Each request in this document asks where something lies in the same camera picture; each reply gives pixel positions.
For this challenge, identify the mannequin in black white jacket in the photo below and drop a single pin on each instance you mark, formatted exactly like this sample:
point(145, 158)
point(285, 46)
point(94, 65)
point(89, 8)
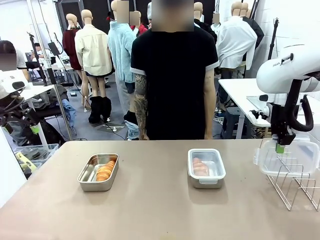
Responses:
point(257, 32)

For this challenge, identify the person's left hand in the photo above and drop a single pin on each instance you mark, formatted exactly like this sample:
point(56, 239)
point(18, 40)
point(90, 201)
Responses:
point(208, 135)

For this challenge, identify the white floor stand base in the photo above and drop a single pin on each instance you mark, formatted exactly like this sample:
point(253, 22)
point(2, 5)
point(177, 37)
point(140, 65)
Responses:
point(113, 128)

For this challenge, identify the mannequin in light blue fleece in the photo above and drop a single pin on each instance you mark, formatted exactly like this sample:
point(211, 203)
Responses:
point(120, 55)

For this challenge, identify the black bag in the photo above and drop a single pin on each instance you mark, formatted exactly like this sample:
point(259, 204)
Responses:
point(47, 132)

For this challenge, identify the golden croissant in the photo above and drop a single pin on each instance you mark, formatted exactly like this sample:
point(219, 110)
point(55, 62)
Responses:
point(200, 166)
point(105, 171)

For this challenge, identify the mannequin in cream shirt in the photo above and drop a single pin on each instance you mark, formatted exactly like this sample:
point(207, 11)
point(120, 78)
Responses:
point(91, 50)

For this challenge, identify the person in black t-shirt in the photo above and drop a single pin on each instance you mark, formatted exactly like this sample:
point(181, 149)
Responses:
point(175, 75)

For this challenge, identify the white office desk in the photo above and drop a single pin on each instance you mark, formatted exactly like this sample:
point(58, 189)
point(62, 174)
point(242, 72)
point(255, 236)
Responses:
point(37, 90)

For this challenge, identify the dark haired person in white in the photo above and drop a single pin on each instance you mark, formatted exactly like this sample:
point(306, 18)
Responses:
point(20, 62)

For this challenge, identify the distant person in white shirt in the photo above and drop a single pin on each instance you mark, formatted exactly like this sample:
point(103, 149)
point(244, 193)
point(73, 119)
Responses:
point(37, 51)

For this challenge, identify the clear plastic clip lid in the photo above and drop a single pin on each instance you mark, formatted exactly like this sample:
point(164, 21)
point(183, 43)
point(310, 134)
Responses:
point(295, 160)
point(220, 172)

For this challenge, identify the mannequin in dark red dress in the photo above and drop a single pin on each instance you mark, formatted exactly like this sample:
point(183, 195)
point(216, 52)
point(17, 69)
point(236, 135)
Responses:
point(71, 45)

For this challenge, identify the black tripod stand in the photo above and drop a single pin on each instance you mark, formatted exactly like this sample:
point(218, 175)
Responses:
point(273, 37)

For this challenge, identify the clear plastic storage bin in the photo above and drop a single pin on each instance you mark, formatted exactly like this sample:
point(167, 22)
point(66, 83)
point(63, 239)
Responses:
point(37, 150)

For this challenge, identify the silver metal pole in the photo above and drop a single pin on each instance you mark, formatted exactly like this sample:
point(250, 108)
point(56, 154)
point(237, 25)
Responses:
point(62, 112)

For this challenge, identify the grey plastic stool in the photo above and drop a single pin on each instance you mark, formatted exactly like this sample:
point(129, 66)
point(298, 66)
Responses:
point(231, 120)

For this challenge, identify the blue denim garment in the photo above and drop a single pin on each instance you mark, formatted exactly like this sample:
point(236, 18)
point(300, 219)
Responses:
point(68, 112)

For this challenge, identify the stainless steel rectangular container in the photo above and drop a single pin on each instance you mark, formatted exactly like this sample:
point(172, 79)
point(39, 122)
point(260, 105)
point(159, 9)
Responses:
point(95, 186)
point(207, 186)

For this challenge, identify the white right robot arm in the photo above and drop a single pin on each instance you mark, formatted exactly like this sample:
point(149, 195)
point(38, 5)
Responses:
point(275, 75)

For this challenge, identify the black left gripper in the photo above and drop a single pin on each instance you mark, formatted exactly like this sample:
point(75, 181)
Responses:
point(15, 115)

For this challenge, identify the mannequin in plaid shirt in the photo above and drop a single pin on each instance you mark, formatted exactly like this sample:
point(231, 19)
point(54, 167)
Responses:
point(149, 11)

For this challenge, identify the person's tattooed right forearm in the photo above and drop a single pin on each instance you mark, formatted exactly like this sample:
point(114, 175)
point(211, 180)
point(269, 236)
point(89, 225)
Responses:
point(141, 115)

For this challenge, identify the mannequin in red jacket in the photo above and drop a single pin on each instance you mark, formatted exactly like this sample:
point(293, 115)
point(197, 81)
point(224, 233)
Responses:
point(141, 28)

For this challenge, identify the light blue jeans heap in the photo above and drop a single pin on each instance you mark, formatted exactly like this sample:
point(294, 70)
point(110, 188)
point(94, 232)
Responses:
point(131, 131)

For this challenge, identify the black tablet on stand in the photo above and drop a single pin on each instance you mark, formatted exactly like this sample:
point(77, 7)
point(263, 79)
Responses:
point(53, 48)

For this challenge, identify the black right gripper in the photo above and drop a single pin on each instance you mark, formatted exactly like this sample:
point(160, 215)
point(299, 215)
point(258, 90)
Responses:
point(278, 120)

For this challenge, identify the black light stand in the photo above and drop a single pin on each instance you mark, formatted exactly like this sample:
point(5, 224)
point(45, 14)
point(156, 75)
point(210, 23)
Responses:
point(51, 75)

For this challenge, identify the person's left forearm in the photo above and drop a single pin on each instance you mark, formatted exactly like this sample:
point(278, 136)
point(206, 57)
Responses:
point(209, 112)

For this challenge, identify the person's right hand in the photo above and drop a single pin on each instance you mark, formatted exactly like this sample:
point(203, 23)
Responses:
point(145, 135)

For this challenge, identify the black lowered shorts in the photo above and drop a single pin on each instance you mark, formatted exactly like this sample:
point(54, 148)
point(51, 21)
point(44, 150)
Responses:
point(130, 116)

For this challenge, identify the mannequin in white shirt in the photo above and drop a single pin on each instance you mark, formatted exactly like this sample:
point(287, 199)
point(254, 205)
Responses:
point(236, 45)

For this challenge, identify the yellow printed item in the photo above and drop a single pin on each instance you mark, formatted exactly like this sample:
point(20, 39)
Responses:
point(23, 160)

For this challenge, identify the black office chair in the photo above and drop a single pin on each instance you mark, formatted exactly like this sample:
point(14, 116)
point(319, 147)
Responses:
point(31, 67)

